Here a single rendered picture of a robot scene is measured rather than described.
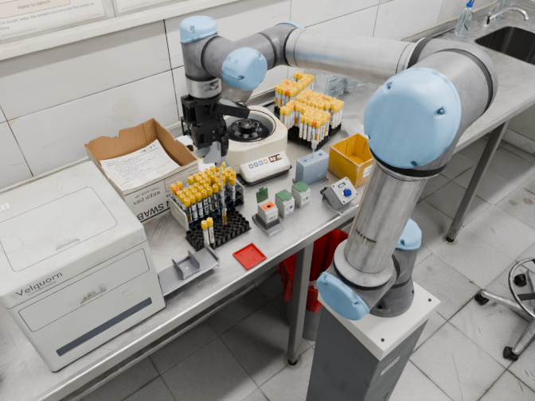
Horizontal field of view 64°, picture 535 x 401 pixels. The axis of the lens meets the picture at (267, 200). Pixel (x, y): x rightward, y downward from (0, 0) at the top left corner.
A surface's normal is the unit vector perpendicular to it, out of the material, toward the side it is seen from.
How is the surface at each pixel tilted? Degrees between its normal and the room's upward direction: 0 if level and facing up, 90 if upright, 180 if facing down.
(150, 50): 90
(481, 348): 0
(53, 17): 94
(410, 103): 82
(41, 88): 90
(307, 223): 0
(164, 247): 0
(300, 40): 46
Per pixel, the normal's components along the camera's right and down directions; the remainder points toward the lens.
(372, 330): -0.04, -0.77
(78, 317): 0.62, 0.55
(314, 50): -0.67, 0.11
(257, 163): 0.22, -0.40
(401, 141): -0.67, 0.39
